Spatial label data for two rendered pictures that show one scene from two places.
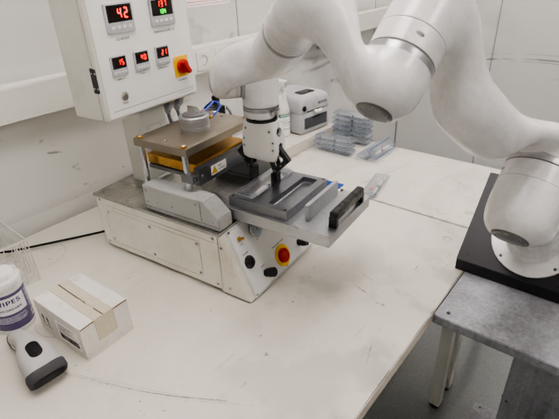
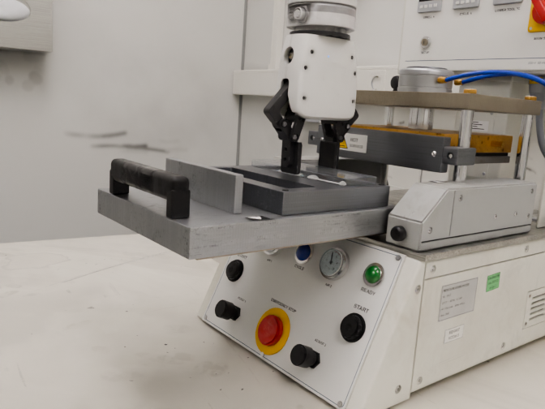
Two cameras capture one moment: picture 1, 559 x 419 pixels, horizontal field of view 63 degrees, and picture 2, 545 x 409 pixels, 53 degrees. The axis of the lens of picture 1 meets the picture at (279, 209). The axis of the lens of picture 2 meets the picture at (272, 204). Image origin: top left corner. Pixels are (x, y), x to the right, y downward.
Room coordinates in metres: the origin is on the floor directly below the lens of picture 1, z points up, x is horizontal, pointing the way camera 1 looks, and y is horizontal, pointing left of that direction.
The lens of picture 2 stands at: (1.21, -0.66, 1.08)
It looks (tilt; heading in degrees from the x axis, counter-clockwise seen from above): 10 degrees down; 108
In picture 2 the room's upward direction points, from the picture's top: 4 degrees clockwise
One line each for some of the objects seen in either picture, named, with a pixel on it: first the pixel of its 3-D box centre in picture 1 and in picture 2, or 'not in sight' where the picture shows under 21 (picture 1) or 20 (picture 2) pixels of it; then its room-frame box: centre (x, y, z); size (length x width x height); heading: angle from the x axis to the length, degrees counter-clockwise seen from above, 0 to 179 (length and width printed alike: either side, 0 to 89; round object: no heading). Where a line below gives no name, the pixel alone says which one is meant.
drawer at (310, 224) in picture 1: (295, 199); (252, 196); (0.99, -0.04, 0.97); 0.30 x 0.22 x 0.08; 56
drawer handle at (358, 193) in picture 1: (347, 205); (146, 185); (0.91, -0.16, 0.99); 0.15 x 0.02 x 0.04; 146
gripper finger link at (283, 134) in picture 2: (279, 174); (284, 146); (1.01, 0.00, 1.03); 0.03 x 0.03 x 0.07; 56
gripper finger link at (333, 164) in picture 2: (249, 167); (336, 146); (1.06, 0.07, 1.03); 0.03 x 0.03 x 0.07; 56
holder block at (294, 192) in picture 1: (279, 191); (283, 185); (1.01, 0.00, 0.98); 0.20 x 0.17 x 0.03; 146
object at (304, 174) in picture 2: (264, 184); (308, 176); (1.04, 0.03, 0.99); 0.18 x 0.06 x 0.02; 146
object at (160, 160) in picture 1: (199, 142); (424, 124); (1.17, 0.21, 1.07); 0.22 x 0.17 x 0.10; 146
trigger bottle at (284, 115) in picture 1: (280, 107); not in sight; (1.96, -0.02, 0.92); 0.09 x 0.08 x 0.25; 40
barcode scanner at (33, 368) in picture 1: (27, 350); not in sight; (0.70, 0.54, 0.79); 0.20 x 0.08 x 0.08; 50
